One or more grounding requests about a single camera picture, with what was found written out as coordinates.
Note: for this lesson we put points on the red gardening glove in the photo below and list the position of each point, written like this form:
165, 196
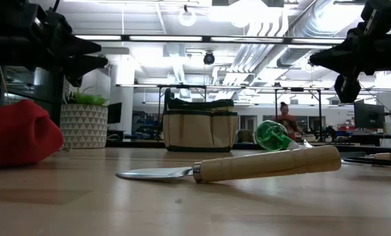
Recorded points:
18, 134

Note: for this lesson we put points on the black aluminium table frame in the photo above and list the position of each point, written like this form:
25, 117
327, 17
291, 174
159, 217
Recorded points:
136, 144

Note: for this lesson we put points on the round white ceiling lamp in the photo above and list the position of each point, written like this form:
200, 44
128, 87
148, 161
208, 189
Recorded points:
187, 24

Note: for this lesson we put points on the beige green-trimmed gardening bag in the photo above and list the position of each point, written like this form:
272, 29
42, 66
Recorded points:
198, 131

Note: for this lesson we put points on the large black monitor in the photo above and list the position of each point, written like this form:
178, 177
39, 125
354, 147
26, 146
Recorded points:
369, 114

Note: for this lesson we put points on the person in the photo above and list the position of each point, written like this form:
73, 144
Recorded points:
285, 123

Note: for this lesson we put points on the black round ceiling fixture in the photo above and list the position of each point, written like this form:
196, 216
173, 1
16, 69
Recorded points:
209, 59

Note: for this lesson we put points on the tan chair back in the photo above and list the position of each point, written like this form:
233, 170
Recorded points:
245, 136

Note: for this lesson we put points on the long ceiling light bar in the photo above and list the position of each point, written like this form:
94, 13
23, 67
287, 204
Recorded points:
207, 39

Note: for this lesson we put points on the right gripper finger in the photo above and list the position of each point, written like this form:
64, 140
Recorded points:
338, 69
333, 56

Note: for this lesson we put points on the dark background cabinet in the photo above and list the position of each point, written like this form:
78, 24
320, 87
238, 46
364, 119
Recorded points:
34, 85

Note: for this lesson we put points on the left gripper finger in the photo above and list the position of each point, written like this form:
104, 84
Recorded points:
84, 63
80, 46

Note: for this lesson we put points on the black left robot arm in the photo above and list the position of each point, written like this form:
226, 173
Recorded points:
5, 32

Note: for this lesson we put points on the small black monitor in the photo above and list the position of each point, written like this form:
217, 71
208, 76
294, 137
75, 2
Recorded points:
114, 113

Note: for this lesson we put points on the succulent in white patterned pot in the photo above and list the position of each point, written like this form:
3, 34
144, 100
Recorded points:
84, 128

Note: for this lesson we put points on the black background rig frame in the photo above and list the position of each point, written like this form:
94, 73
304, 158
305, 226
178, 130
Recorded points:
182, 86

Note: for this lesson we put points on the black background desk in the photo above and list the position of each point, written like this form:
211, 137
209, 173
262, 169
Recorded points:
372, 139

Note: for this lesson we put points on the green spray bottle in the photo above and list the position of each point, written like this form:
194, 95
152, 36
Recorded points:
271, 136

